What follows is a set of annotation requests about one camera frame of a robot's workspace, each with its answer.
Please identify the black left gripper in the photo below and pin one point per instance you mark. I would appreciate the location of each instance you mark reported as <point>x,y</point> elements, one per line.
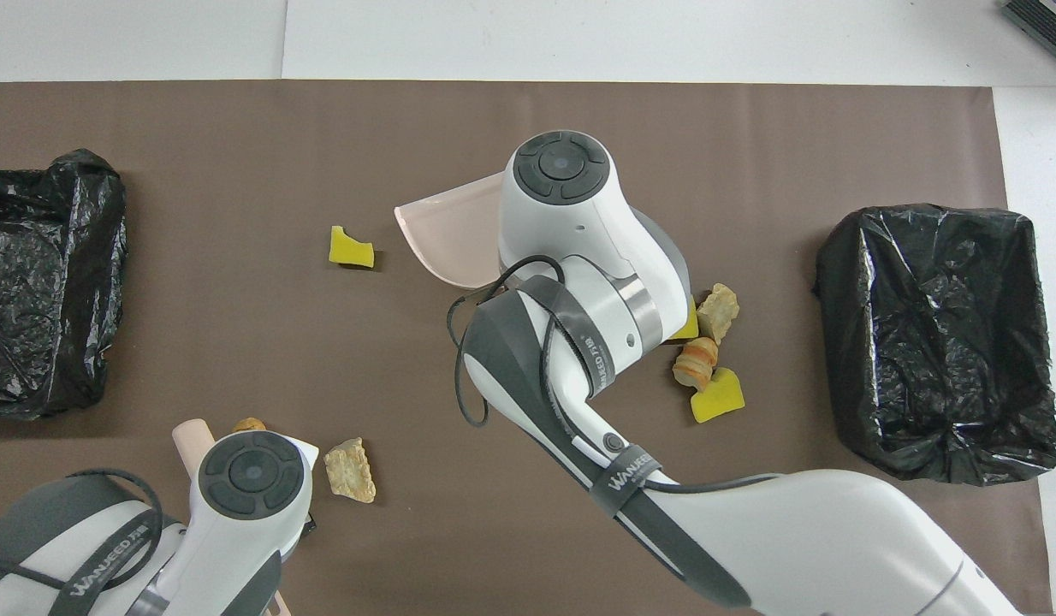
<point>309,524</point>

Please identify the brown bread roll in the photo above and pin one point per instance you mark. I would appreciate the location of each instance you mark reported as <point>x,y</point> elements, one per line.
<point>250,424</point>

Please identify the yellow sponge piece green backing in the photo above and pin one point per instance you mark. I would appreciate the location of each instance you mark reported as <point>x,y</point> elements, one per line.
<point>348,251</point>

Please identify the pink plastic dustpan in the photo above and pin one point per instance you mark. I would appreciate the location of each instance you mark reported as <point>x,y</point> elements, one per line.
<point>451,235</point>

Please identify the beige rock chunk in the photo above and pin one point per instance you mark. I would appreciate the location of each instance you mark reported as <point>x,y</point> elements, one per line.
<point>718,314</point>

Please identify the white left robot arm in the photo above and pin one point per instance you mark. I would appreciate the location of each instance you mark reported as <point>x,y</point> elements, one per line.
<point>237,530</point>

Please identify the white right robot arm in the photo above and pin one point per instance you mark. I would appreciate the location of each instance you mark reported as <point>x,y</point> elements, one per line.
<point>836,530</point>

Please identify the black bag-lined bin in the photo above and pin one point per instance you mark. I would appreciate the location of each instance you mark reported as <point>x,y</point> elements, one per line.
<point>66,257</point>
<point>922,342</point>

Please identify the brown table mat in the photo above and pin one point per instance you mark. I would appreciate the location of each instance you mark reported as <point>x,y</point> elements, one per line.
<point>237,171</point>

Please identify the dark grey ribbed device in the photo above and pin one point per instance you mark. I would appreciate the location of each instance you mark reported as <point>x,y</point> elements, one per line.
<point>1046,21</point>

